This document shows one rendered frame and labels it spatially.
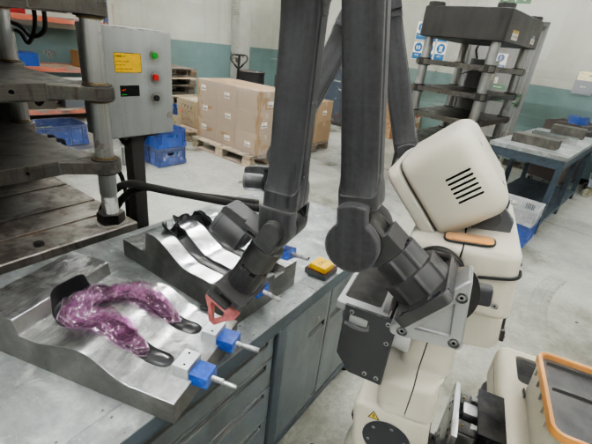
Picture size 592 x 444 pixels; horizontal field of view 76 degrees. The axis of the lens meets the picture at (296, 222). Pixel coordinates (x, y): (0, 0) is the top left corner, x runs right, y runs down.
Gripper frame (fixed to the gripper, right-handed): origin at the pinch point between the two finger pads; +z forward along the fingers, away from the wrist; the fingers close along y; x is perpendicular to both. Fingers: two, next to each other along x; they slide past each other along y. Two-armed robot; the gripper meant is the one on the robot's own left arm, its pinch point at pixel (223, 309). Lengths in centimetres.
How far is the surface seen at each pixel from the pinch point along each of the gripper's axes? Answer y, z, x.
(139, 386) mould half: 12.6, 17.1, -2.9
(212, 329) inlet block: -5.2, 12.9, -0.3
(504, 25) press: -417, -97, 4
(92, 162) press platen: -39, 32, -73
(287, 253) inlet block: -31.7, 2.8, 0.6
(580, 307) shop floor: -240, 26, 174
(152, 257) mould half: -24.1, 30.5, -30.4
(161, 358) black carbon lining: 4.9, 18.3, -4.1
